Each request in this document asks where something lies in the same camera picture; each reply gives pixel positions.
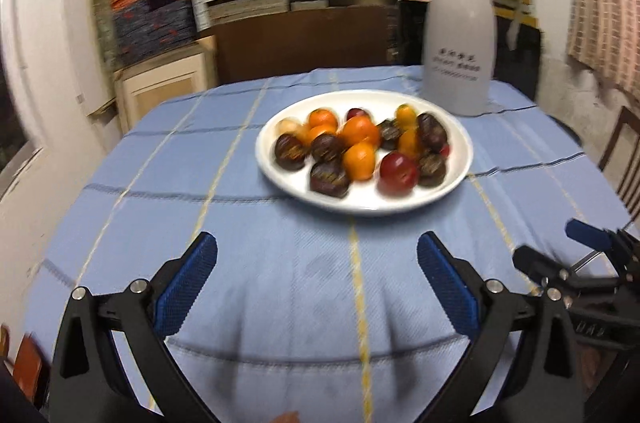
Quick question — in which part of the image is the white leaning board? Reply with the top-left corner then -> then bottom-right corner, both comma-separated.
60,0 -> 121,118

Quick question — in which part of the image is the dark cloth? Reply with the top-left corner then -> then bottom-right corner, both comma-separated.
495,18 -> 543,98

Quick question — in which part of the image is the light wooden cabinet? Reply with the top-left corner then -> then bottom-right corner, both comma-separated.
114,35 -> 218,134

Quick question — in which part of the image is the blue checked tablecloth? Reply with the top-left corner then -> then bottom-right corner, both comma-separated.
25,65 -> 636,423

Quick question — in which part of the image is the reddish wooden chair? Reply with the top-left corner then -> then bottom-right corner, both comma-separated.
0,323 -> 51,409

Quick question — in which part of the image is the dark wooden chair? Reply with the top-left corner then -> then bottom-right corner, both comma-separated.
597,105 -> 640,224

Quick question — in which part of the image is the stack of blue patterned boxes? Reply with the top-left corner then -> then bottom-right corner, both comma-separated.
110,0 -> 198,68

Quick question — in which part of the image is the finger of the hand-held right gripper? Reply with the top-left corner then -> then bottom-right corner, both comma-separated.
565,218 -> 640,264
512,244 -> 576,299

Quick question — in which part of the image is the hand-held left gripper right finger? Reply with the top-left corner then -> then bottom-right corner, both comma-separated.
416,230 -> 586,423

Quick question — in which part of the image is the white thermos jug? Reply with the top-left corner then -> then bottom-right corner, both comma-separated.
419,0 -> 523,116

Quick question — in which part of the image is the large orange mandarin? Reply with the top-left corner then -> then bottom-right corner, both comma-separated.
341,115 -> 382,148

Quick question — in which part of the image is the dark brown water chestnut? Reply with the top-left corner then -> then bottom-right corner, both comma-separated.
309,160 -> 351,198
311,133 -> 346,162
417,153 -> 447,188
377,119 -> 403,150
416,113 -> 449,151
273,133 -> 308,171

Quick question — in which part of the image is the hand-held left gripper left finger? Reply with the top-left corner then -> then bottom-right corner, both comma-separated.
48,231 -> 221,423

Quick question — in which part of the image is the white oval plate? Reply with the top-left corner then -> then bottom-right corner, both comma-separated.
256,89 -> 473,216

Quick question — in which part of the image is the large dark red plum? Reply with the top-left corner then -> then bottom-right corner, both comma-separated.
378,152 -> 420,196

